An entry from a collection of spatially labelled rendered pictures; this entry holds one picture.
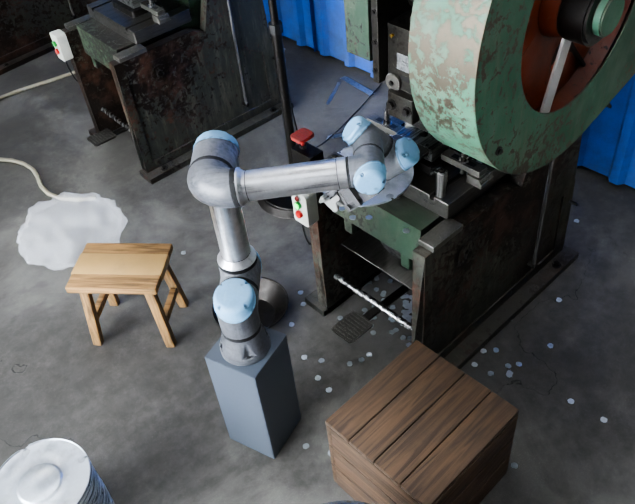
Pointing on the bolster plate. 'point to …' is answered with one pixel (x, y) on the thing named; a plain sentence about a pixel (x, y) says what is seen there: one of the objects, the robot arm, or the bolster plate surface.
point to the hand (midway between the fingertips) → (321, 198)
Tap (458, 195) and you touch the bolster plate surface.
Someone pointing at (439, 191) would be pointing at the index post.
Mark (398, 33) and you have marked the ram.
